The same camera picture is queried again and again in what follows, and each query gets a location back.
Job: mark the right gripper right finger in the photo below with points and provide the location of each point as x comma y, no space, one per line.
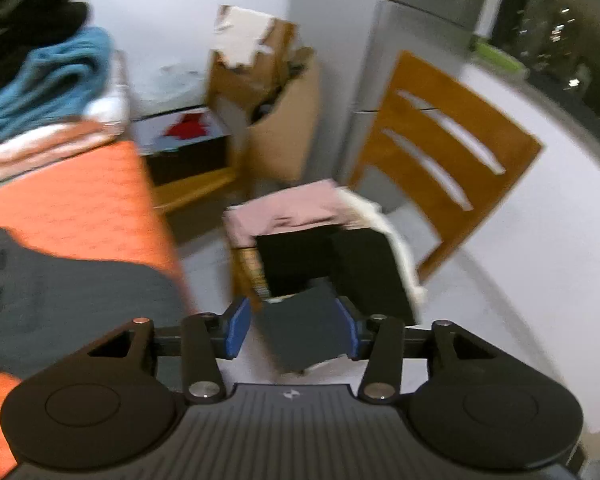
379,341

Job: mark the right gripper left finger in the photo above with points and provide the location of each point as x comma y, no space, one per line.
206,338

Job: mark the dark grey long-sleeve shirt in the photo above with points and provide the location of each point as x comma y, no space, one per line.
51,307

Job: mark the clothes basket beside table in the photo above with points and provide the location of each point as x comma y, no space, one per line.
282,242

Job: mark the orange floral table mat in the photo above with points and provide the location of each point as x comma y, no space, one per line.
95,206

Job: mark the wooden chair right side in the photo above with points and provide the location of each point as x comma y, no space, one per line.
398,119

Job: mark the pink folded towel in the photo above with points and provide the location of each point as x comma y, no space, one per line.
104,121

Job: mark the brown paper bag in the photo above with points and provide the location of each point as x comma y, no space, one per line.
259,67

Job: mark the teal knitted sweater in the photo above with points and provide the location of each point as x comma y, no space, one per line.
56,82

